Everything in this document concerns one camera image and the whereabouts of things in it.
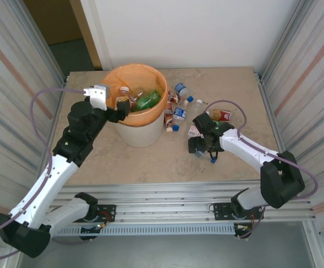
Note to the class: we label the soda water bottle blue cap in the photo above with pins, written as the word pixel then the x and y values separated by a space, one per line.
pixel 198 154

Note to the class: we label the clear bottle red print label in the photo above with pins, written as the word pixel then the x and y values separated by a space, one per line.
pixel 192 130

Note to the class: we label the crushed green plastic bottle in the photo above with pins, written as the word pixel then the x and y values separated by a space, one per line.
pixel 153 96
pixel 140 104

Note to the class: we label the blue label water bottle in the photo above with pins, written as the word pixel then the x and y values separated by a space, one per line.
pixel 179 112
pixel 180 88

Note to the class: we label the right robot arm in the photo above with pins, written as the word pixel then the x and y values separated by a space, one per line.
pixel 248 148

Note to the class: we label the white waste bin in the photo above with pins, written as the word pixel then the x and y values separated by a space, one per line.
pixel 142 134

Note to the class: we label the orange plastic bin liner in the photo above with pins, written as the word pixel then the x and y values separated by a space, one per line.
pixel 134 75

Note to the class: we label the brown wooden door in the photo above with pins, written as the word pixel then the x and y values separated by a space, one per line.
pixel 87 36

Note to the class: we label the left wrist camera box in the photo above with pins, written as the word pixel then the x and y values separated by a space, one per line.
pixel 96 96

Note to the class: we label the aluminium rail frame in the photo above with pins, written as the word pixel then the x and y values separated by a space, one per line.
pixel 161 201

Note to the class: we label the aluminium frame upright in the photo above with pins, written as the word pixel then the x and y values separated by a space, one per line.
pixel 283 42
pixel 46 50

